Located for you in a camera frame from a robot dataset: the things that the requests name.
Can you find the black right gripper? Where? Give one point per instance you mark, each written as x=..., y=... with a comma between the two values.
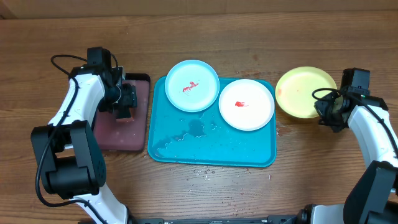
x=325, y=112

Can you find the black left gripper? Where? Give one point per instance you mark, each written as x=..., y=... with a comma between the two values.
x=130, y=98

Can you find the red sponge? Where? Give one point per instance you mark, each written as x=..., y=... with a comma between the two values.
x=125, y=115

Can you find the dark tray with red water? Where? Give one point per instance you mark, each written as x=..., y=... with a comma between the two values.
x=129, y=134

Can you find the yellow plate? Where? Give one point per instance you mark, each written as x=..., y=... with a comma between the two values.
x=294, y=90

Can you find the teal plastic tray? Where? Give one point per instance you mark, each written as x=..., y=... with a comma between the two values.
x=205, y=137

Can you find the light blue plate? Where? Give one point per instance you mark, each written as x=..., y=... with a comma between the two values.
x=192, y=85

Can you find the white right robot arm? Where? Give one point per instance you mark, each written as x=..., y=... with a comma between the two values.
x=368, y=202

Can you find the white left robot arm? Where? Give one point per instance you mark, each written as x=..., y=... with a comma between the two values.
x=70, y=165

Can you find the white pink plate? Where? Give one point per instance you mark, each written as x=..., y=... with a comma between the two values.
x=246, y=105

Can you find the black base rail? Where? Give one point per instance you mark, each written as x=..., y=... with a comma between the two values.
x=271, y=219

